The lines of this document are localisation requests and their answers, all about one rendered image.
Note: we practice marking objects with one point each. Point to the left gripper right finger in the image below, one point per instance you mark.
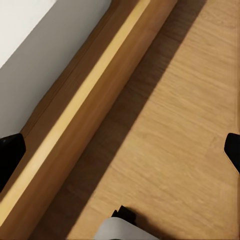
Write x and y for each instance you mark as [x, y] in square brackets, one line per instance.
[232, 149]

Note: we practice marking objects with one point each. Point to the bed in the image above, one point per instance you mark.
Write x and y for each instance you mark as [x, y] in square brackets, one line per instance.
[63, 63]

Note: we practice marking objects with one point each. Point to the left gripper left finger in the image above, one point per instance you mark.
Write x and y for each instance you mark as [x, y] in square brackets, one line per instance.
[12, 150]

